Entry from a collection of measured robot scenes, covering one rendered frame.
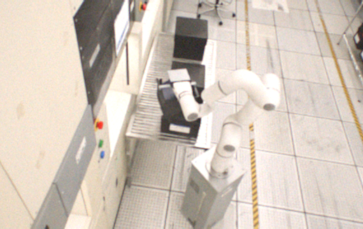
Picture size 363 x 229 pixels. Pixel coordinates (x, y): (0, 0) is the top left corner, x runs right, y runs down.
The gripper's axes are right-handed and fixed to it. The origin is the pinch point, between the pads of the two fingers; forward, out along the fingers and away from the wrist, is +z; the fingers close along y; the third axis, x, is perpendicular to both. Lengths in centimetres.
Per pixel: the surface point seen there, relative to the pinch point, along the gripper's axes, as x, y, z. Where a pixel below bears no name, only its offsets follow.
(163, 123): -37.3, -7.5, -3.6
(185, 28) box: -24, 30, 85
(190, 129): -39.5, 9.6, -10.5
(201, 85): -39, 31, 30
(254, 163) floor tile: -125, 90, 1
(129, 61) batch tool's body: -7.7, -25.6, 28.6
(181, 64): -39, 21, 57
